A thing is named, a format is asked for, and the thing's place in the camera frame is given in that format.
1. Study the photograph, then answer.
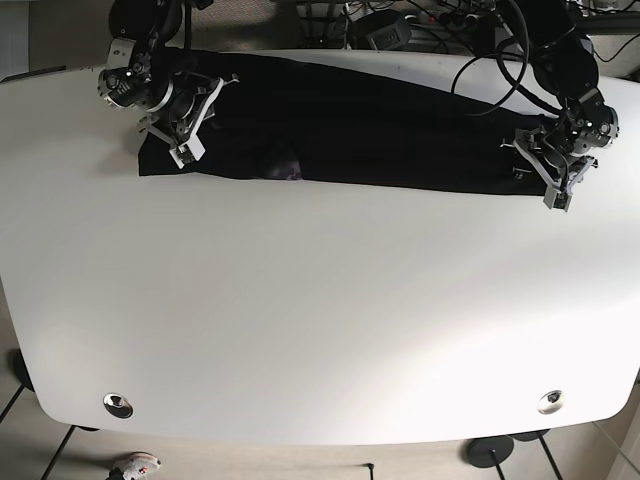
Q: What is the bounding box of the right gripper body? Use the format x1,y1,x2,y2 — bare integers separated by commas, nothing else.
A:
139,72,239,169

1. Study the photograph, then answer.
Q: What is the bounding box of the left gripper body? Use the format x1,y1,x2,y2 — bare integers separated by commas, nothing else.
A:
502,127,598,212

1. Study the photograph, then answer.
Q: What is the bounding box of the black graphic print T-shirt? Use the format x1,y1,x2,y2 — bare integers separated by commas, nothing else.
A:
136,47,561,197

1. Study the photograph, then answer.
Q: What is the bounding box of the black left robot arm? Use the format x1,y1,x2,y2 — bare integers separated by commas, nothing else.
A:
496,1,619,210

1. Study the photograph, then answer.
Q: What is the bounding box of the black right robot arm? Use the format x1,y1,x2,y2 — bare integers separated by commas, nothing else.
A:
97,0,239,169

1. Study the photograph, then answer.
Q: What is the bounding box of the grey multi-socket box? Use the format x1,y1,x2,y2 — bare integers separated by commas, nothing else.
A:
363,10,411,51

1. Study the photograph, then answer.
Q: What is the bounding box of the right silver table grommet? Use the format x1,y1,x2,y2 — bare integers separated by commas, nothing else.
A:
537,390,565,415

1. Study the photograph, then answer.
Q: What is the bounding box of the silver table grommet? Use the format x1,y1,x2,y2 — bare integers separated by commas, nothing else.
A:
103,393,133,419
537,390,565,415

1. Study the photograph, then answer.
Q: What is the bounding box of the black round stand base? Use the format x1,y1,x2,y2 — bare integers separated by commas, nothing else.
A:
464,436,514,469

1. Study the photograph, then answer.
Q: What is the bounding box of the left silver table grommet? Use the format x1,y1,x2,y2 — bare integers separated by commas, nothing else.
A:
103,393,133,419

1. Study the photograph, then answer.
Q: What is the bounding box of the white sneaker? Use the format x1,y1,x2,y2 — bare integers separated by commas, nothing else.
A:
107,452,161,480

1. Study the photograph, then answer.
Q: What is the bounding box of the left black table leg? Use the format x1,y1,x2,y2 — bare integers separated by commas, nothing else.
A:
40,425,76,480

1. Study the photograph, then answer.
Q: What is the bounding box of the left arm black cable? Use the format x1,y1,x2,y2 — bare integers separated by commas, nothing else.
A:
449,0,561,119

